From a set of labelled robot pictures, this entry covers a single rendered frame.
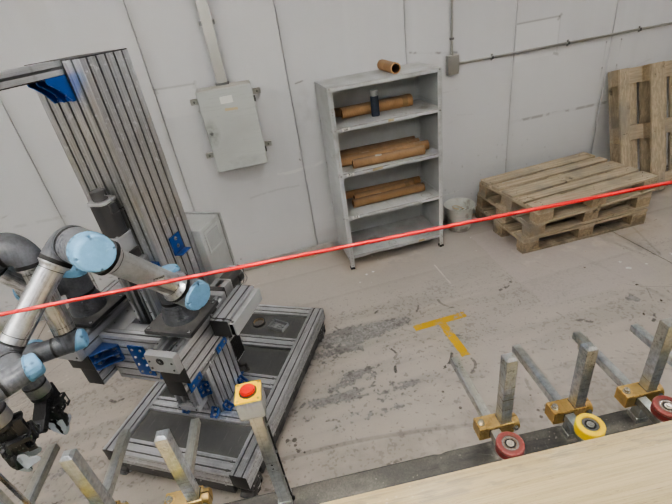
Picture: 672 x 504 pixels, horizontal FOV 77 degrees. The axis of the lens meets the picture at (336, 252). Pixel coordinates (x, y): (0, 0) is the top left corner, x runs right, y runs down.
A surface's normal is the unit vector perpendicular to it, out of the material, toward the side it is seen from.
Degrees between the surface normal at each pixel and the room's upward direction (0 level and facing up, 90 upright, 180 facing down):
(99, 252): 84
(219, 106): 90
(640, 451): 0
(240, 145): 90
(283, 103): 90
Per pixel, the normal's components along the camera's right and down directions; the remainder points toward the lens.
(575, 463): -0.14, -0.85
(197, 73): 0.25, 0.47
